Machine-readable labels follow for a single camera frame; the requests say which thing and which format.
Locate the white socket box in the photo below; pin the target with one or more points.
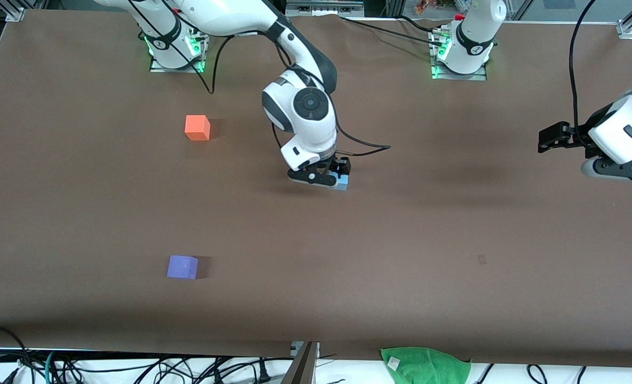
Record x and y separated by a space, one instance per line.
294 348

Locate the orange foam block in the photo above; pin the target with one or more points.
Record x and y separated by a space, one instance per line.
197 128

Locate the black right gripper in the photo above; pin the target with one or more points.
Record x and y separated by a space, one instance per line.
340 166

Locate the green cloth with label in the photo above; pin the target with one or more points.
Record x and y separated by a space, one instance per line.
428 368

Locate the purple foam block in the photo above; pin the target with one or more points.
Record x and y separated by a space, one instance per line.
182 266

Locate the orange toy pile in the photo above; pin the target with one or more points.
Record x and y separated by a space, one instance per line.
438 6

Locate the aluminium profile bracket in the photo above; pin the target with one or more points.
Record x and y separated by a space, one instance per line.
628 28
16 14

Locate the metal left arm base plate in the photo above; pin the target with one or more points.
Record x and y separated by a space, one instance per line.
470 77

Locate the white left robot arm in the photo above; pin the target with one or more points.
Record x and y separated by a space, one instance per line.
476 32

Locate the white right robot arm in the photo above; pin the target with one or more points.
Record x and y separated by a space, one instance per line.
308 122

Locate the brown table cover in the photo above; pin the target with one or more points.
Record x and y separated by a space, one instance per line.
316 240

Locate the aluminium frame with sockets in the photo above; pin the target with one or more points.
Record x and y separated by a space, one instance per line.
324 6

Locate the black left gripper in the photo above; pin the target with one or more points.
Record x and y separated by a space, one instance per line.
578 135

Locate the grey metal post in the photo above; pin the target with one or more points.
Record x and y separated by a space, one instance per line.
302 368

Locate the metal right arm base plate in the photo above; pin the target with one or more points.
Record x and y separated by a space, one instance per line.
188 69

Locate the black power plug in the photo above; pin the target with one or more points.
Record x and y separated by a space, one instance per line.
263 370

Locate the blue foam block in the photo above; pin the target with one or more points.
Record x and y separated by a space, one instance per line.
343 184

